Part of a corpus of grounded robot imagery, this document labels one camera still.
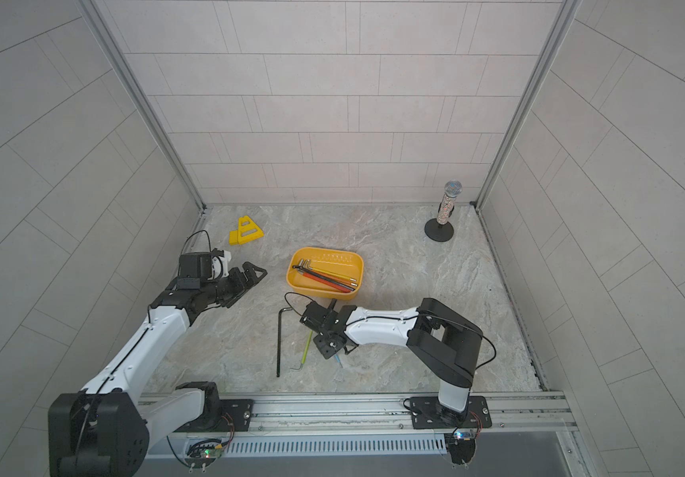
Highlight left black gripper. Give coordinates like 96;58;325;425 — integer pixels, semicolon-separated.
200;261;268;306

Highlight green hex key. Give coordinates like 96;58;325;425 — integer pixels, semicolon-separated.
291;331;314;371

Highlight yellow hex key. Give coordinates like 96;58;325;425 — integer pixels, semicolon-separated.
299;260;358;281

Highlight orange hex key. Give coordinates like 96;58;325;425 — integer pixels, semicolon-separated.
308;268;358;288

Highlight long black hex key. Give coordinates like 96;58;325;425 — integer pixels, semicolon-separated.
292;266;356;293

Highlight red hex key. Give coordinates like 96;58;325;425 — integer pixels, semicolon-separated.
299;271;354;293

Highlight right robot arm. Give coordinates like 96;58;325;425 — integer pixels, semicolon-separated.
300;298;497;430

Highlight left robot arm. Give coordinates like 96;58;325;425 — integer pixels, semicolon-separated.
48;254;267;476

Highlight yellow plastic storage box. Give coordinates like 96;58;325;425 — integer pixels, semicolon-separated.
286;246;364;300

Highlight yellow triangular plastic stand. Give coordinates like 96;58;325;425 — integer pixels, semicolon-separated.
228;216;264;246

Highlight glitter microphone on stand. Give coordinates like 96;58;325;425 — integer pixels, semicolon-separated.
424;180;463;242

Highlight right circuit board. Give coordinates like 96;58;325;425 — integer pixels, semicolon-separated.
444;431;477;466

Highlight circuit board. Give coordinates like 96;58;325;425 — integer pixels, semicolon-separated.
444;431;477;466
185;438;225;473

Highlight left circuit board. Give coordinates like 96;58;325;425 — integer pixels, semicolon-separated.
185;438;225;473

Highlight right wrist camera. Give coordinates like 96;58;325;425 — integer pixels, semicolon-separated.
300;300;337;334

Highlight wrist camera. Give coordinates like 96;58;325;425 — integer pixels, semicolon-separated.
176;248;231;290
300;300;337;334

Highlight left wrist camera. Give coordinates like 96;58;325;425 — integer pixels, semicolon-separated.
176;248;231;290

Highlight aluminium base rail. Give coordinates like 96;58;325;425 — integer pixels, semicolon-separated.
133;390;582;441

